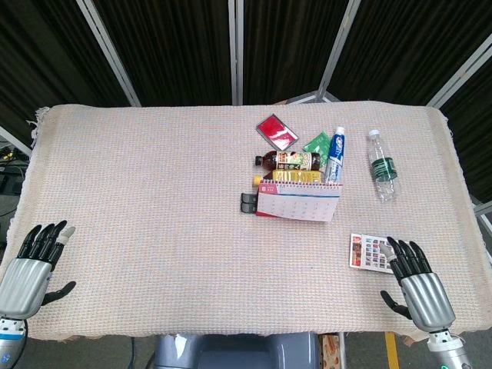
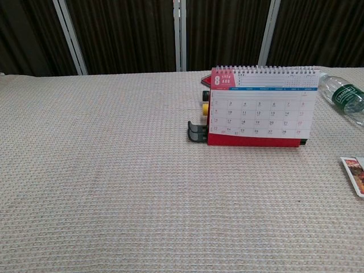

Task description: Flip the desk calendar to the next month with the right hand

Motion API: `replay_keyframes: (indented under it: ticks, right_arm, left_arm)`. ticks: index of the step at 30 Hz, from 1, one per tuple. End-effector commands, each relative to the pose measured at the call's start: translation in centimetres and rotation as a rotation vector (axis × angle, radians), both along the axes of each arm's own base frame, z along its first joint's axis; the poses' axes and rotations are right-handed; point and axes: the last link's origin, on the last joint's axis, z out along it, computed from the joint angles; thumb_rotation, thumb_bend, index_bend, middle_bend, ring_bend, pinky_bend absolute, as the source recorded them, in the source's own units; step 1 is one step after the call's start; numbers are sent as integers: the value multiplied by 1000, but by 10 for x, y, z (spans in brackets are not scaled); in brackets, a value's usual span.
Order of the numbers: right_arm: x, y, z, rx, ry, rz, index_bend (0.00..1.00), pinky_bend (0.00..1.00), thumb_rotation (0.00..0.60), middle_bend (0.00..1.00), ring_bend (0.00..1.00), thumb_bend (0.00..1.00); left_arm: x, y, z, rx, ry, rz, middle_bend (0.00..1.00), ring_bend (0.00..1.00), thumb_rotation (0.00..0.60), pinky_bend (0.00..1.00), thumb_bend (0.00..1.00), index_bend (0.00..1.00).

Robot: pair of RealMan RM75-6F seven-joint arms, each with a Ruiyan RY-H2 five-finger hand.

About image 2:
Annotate red desk calendar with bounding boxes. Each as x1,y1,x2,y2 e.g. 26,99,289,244
206,65,320,147

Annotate beige woven tablecloth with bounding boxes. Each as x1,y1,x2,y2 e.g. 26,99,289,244
0,65,364,273

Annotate dark brown curtain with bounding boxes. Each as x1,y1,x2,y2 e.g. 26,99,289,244
0,0,364,77

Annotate clear water bottle green label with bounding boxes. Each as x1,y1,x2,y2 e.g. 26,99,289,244
317,72,364,127

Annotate printed snack packet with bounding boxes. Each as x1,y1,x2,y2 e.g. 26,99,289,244
340,156,364,197

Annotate black plastic clamp handles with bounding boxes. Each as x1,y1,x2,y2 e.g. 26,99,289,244
187,120,209,143

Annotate white metal frame post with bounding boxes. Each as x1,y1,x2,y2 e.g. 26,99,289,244
257,0,282,68
172,0,187,72
52,0,88,76

